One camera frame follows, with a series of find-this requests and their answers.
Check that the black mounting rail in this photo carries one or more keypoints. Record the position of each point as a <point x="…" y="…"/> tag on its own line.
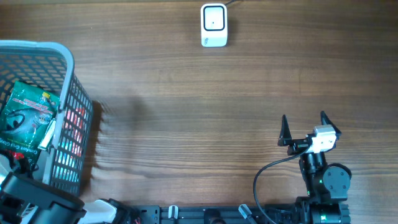
<point x="271" y="213"/>

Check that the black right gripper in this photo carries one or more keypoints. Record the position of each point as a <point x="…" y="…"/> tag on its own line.
<point x="297" y="145"/>

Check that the green glove package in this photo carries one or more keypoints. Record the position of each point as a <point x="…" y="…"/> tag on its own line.
<point x="25" y="119"/>

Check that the white barcode scanner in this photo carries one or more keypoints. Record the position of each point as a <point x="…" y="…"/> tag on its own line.
<point x="214" y="25"/>

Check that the grey plastic mesh basket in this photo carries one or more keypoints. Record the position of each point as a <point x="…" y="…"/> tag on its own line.
<point x="50" y="66"/>

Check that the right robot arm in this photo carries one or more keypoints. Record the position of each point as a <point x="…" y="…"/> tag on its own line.
<point x="327" y="184"/>

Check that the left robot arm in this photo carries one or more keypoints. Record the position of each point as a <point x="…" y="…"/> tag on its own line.
<point x="25" y="200"/>

